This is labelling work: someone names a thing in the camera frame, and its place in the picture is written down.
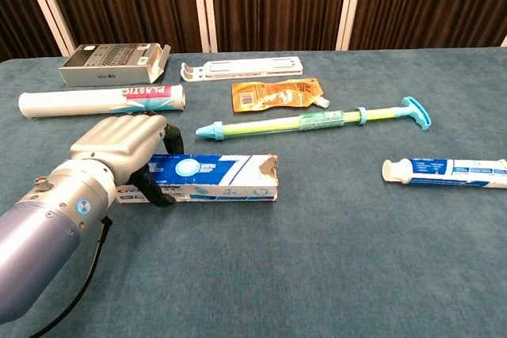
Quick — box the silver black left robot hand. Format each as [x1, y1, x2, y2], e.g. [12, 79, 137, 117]
[70, 114, 185, 208]

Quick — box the blue white toothpaste box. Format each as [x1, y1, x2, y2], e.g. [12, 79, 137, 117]
[114, 154, 280, 205]

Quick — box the white blue toothpaste tube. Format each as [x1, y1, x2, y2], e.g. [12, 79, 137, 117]
[381, 157, 507, 190]

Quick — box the grey open cardboard box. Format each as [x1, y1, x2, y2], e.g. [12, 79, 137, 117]
[58, 42, 172, 88]

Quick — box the white plastic wrap roll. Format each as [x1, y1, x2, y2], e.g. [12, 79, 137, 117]
[17, 83, 187, 121]

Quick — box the white folding plastic stand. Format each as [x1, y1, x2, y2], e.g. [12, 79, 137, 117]
[180, 55, 304, 84]

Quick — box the orange spout pouch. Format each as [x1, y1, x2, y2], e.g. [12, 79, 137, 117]
[231, 78, 330, 112]

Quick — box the blue green toy pump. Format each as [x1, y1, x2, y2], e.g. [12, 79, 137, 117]
[195, 96, 433, 143]

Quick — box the teal felt table cover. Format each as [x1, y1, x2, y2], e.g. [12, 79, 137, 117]
[0, 45, 507, 338]

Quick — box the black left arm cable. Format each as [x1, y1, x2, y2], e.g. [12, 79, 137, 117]
[39, 215, 114, 338]

